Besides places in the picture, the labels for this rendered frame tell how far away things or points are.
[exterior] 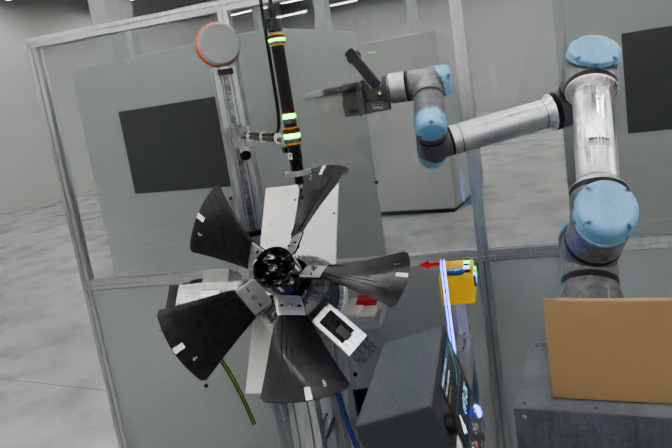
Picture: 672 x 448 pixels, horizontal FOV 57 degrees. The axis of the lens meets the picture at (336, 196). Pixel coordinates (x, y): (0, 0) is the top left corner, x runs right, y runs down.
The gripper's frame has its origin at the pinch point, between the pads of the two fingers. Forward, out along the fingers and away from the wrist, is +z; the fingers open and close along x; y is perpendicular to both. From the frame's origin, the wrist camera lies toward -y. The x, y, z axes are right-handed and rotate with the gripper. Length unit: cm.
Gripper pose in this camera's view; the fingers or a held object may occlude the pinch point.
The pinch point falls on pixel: (311, 93)
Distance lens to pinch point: 159.7
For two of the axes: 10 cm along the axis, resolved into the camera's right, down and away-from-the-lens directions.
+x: 2.2, -1.9, 9.6
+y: 1.6, 9.7, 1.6
